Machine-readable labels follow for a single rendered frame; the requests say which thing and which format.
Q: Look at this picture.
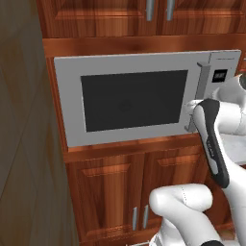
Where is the grey microwave door handle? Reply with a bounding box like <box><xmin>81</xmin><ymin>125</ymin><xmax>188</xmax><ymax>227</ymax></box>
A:
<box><xmin>184</xmin><ymin>61</ymin><xmax>212</xmax><ymax>134</ymax></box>

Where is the wooden wall cupboard door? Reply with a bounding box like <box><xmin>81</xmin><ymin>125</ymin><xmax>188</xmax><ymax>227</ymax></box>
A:
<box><xmin>36</xmin><ymin>0</ymin><xmax>160</xmax><ymax>38</ymax></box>
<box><xmin>158</xmin><ymin>0</ymin><xmax>246</xmax><ymax>37</ymax></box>

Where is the silver wall cupboard handle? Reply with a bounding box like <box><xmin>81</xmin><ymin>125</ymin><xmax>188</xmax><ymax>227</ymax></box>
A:
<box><xmin>165</xmin><ymin>0</ymin><xmax>177</xmax><ymax>22</ymax></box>
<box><xmin>145</xmin><ymin>0</ymin><xmax>156</xmax><ymax>22</ymax></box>

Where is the grey microwave oven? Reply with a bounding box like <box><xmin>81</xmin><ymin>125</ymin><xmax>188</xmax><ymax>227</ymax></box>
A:
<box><xmin>53</xmin><ymin>49</ymin><xmax>242</xmax><ymax>148</ymax></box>

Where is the grey microwave door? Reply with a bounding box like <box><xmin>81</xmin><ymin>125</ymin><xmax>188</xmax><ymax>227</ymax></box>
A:
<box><xmin>53</xmin><ymin>52</ymin><xmax>211</xmax><ymax>148</ymax></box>

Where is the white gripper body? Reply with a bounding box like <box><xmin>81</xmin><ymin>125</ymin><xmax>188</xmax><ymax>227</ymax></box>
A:
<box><xmin>182</xmin><ymin>99</ymin><xmax>204</xmax><ymax>122</ymax></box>

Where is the tall brown wooden panel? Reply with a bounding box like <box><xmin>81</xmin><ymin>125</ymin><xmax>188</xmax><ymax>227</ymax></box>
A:
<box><xmin>0</xmin><ymin>0</ymin><xmax>80</xmax><ymax>246</ymax></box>

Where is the silver base cupboard handle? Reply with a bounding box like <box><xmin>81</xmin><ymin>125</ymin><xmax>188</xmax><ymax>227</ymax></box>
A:
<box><xmin>142</xmin><ymin>204</ymin><xmax>150</xmax><ymax>231</ymax></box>
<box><xmin>132</xmin><ymin>206</ymin><xmax>139</xmax><ymax>232</ymax></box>

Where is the wooden base cupboard door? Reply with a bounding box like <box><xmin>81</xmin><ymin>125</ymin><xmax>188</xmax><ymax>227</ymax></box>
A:
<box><xmin>65</xmin><ymin>153</ymin><xmax>146</xmax><ymax>243</ymax></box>
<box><xmin>140</xmin><ymin>146</ymin><xmax>234</xmax><ymax>233</ymax></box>

